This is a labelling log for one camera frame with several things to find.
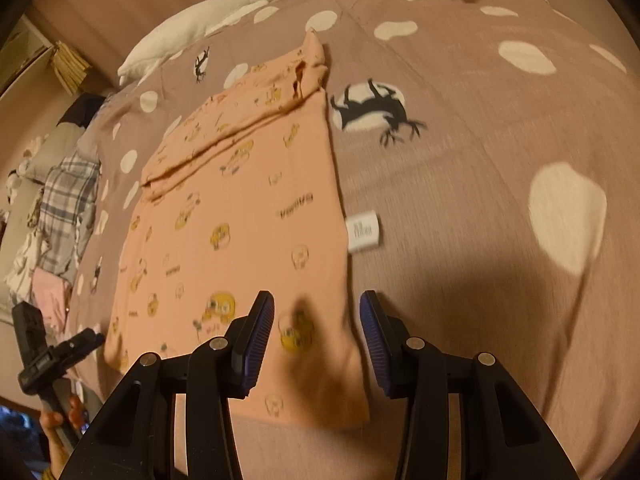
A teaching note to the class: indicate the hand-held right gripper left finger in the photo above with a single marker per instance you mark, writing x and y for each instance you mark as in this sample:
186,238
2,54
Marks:
260,340

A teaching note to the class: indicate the white shelf unit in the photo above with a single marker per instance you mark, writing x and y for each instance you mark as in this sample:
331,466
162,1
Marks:
22,55

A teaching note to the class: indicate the blue plaid cloth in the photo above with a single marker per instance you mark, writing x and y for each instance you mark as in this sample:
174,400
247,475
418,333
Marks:
65,200

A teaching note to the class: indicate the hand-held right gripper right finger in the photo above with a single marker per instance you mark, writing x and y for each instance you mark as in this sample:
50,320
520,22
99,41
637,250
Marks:
372,340

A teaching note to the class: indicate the white goose plush toy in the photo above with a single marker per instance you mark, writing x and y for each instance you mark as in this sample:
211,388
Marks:
200,20

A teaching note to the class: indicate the peach printed small garment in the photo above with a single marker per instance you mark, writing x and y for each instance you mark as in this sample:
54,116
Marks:
240,200

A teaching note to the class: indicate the person's left hand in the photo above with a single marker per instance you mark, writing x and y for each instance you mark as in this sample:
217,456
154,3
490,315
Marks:
55,435

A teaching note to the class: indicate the grey green pillow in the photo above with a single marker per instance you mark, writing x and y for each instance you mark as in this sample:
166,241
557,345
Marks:
55,152

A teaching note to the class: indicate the mauve polka dot blanket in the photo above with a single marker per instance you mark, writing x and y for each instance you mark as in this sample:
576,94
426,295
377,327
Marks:
475,185

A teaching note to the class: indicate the dark cloth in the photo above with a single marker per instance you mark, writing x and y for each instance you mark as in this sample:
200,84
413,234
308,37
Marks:
87,107

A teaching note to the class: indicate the light pink cloth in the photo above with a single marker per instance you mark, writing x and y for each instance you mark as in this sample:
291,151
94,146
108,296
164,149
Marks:
50,300

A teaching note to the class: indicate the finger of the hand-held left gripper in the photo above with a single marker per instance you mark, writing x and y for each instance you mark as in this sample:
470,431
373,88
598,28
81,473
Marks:
82,345

